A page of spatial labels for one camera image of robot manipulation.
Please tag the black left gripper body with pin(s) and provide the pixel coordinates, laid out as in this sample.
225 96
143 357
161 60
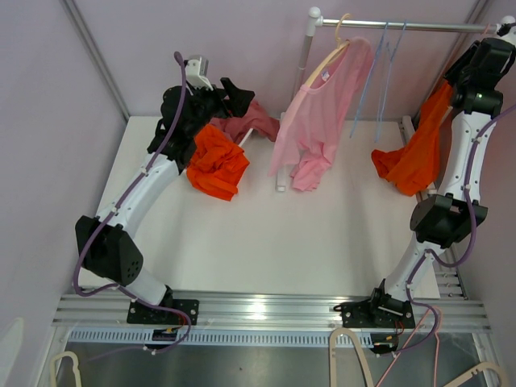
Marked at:
209 106

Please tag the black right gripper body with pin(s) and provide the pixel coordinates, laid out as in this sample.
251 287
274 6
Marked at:
459 72

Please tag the dusty rose t shirt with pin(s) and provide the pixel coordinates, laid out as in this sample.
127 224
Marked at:
256 118

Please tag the orange t shirt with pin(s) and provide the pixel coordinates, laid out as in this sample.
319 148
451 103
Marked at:
412 168
217 164

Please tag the blue wire hanger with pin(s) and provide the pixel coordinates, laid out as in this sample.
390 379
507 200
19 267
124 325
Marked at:
390 52
368 79

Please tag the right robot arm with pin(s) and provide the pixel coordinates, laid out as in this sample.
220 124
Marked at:
448 149

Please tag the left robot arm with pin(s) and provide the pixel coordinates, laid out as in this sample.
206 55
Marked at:
105 242

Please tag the light pink t shirt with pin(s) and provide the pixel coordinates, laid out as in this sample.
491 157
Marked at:
310 131

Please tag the beige wooden hanger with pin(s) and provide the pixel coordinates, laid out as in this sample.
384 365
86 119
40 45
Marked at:
341 46

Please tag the beige hanger on floor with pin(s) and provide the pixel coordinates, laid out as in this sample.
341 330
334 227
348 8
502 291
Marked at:
341 363

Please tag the beige hanger at right floor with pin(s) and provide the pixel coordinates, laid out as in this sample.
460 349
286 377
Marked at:
477 370

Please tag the white plastic laundry basket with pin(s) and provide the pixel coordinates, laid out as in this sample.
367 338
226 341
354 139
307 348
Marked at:
246 137

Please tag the metal clothes rack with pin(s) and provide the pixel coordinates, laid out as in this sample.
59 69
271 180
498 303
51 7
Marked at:
315 19

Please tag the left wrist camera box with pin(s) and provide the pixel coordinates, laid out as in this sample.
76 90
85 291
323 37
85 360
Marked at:
196 72

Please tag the white slotted cable duct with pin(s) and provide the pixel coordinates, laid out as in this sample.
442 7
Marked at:
201 337

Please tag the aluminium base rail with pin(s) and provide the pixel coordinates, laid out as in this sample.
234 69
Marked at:
249 311

